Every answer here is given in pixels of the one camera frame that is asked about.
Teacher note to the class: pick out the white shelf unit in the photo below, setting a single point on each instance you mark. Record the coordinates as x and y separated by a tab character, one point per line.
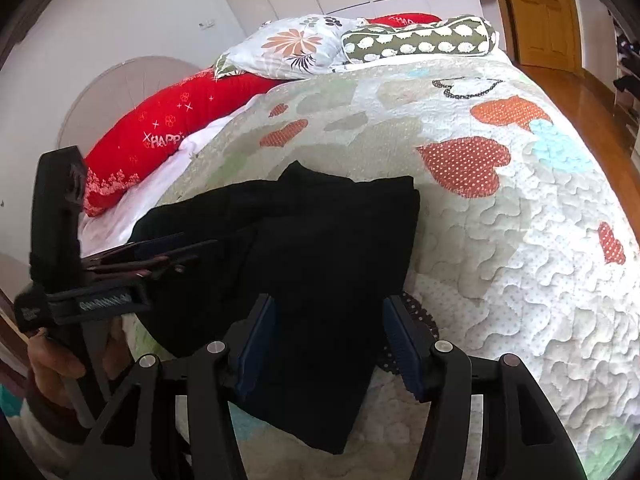
626	85

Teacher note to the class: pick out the red long pillow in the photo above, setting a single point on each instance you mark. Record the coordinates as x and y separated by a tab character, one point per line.
146	136

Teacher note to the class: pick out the wooden door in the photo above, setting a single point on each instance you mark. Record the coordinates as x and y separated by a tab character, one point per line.
547	34

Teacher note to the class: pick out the beige round headboard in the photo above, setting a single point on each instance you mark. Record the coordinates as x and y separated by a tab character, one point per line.
114	93

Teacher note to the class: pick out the pink white bed sheet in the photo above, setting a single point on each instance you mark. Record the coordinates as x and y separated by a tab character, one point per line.
114	227

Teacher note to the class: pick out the black pants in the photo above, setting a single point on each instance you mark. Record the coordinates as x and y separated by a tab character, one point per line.
328	250

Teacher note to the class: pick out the green white patterned bolster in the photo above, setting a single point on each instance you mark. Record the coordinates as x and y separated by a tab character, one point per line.
462	35

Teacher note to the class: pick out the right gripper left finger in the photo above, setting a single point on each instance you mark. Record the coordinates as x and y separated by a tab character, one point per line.
171	419

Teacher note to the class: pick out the left hand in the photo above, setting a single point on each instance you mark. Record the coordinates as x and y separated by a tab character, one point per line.
52	363

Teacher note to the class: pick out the floral white pillow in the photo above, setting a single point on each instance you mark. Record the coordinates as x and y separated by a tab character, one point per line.
290	49

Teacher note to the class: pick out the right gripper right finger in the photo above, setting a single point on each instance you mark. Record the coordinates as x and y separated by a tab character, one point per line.
520	435

